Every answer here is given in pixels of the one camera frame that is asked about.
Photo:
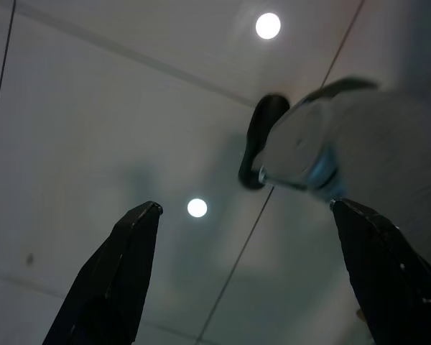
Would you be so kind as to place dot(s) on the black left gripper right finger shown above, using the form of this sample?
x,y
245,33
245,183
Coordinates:
x,y
388,273

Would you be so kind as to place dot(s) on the silver robot head black visor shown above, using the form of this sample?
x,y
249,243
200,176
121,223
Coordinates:
x,y
298,140

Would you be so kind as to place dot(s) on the grey robot torso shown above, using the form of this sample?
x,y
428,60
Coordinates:
x,y
398,154

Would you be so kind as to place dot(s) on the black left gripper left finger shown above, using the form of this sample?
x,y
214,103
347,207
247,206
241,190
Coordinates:
x,y
107,284

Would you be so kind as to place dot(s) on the round white ceiling light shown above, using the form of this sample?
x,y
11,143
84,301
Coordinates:
x,y
197,208
268,26

